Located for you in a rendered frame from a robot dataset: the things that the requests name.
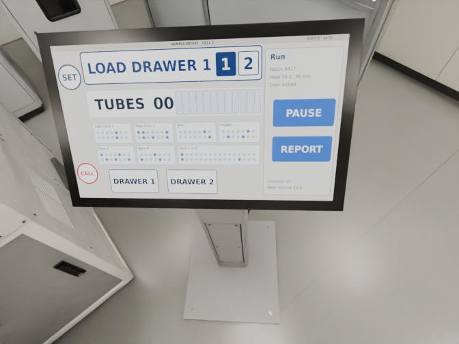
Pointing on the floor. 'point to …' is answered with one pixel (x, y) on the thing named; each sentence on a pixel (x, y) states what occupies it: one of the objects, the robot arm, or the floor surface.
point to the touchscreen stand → (232, 269)
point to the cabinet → (50, 248)
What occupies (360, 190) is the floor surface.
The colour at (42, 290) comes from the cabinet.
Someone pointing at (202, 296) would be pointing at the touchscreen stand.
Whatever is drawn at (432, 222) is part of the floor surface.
